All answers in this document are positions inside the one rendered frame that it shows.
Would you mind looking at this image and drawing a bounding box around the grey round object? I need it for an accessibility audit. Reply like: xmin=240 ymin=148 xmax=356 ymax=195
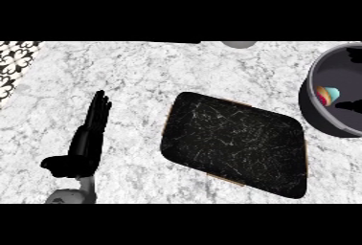
xmin=218 ymin=41 xmax=258 ymax=50

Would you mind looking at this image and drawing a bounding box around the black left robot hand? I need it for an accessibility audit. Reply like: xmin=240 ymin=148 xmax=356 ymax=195
xmin=39 ymin=89 xmax=115 ymax=179

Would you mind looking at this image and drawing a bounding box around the orange and teal cupcake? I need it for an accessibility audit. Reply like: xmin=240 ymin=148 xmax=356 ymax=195
xmin=314 ymin=85 xmax=342 ymax=106

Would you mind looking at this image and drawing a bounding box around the dark grey pot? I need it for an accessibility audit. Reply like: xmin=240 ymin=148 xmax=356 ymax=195
xmin=297 ymin=42 xmax=362 ymax=139

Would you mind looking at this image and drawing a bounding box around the black scratched tray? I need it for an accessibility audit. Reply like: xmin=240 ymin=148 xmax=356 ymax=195
xmin=158 ymin=91 xmax=310 ymax=200

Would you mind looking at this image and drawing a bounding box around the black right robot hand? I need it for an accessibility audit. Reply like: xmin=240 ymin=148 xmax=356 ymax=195
xmin=332 ymin=46 xmax=362 ymax=115

